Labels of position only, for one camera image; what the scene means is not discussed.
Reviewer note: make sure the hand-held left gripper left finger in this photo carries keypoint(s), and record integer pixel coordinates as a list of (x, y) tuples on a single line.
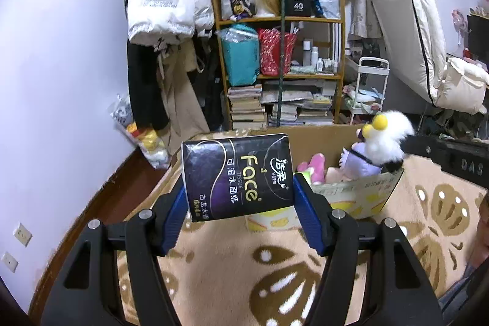
[(174, 219)]

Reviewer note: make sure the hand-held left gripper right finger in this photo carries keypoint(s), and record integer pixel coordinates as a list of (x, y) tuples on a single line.
[(307, 211)]

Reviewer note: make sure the printed cardboard box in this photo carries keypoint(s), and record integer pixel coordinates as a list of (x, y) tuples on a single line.
[(366, 196)]

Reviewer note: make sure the black and white furry plush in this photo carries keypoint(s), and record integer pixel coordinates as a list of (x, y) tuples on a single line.
[(389, 135)]

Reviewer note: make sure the purple striped plush toy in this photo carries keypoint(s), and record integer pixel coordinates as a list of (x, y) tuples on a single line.
[(361, 161)]

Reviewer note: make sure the black tissue pack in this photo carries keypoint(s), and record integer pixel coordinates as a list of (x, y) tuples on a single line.
[(237, 177)]

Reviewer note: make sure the white and pink plush toy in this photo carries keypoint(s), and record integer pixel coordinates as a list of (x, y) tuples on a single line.
[(334, 175)]

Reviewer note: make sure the beige printed blanket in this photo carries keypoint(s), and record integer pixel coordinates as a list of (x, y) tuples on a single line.
[(237, 245)]

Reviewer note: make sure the cream cushion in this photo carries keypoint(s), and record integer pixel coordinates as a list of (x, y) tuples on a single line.
[(462, 85)]

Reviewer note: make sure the plastic bag of plush toys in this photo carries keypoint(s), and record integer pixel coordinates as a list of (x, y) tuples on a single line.
[(149, 142)]

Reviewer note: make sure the white trolley cart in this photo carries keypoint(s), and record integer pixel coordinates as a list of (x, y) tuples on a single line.
[(385, 81)]

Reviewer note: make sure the pile of magazines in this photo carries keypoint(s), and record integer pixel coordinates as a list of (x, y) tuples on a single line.
[(298, 108)]

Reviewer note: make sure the beige hanging coat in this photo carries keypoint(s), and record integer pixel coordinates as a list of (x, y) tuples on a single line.
[(183, 100)]

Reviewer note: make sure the stack of books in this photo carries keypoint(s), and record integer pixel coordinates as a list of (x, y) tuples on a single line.
[(246, 108)]

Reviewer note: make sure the black paper bag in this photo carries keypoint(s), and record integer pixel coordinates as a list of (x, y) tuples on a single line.
[(479, 39)]

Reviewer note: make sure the black hanging garment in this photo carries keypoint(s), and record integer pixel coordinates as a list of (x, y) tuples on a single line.
[(143, 89)]

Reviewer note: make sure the white mattress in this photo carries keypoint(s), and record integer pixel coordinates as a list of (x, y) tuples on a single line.
[(405, 24)]

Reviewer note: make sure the green pole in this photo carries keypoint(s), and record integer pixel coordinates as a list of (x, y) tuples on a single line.
[(282, 62)]

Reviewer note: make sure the white bottle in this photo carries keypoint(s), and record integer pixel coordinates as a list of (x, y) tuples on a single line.
[(314, 56)]

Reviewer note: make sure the white binders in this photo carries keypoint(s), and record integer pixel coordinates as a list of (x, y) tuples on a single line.
[(336, 47)]

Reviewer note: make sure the red gift bag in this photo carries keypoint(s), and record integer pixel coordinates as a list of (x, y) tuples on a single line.
[(271, 51)]

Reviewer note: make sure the teal bag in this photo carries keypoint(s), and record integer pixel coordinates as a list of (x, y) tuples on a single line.
[(240, 58)]

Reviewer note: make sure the wooden shelf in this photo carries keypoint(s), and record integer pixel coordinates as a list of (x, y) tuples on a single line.
[(305, 20)]

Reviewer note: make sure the black box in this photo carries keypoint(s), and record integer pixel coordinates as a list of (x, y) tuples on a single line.
[(300, 3)]

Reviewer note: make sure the pink wall ornament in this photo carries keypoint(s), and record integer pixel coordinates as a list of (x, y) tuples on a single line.
[(458, 19)]

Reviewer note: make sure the wall socket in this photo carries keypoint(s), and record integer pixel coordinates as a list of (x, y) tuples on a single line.
[(9, 262), (22, 234)]

